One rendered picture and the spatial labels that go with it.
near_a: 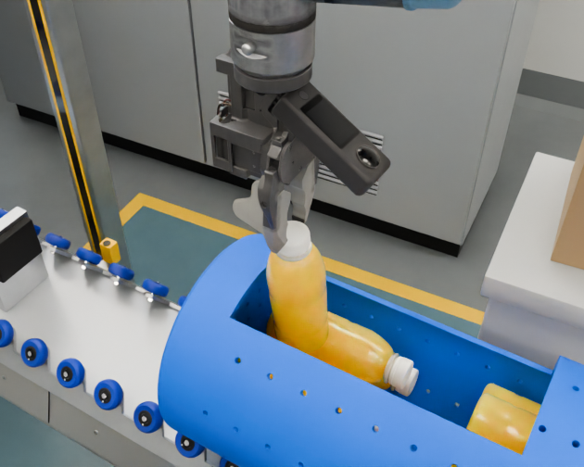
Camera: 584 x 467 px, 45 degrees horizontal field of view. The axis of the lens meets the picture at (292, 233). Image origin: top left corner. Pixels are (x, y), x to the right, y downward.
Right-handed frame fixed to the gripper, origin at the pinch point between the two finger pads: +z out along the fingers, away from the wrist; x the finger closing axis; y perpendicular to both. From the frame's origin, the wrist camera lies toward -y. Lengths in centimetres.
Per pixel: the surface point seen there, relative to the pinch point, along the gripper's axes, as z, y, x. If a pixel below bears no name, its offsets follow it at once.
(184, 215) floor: 131, 115, -112
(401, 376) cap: 20.7, -13.6, -3.9
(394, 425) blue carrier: 11.7, -17.3, 8.7
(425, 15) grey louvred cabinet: 39, 36, -138
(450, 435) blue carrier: 10.8, -22.7, 7.5
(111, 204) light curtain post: 49, 67, -35
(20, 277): 35, 53, 0
